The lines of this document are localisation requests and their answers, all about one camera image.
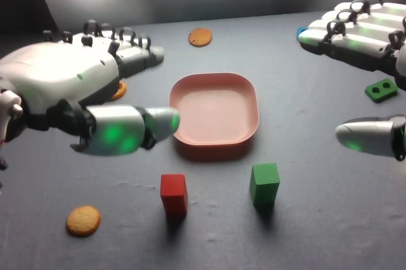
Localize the green wooden block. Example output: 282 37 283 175
249 162 280 209

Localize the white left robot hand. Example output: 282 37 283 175
0 19 181 157

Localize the red block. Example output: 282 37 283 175
160 174 188 219

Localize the small round golden biscuit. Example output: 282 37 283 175
65 205 102 238

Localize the grey table cloth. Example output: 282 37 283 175
0 10 406 270

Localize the green two-hole flat block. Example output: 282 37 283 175
363 78 399 103

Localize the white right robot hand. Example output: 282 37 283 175
298 0 406 162

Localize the orange cookie with holes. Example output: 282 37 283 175
110 81 128 101

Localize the pink bowl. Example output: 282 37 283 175
169 72 260 156

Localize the round orange-brown cookie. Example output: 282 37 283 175
188 28 213 48

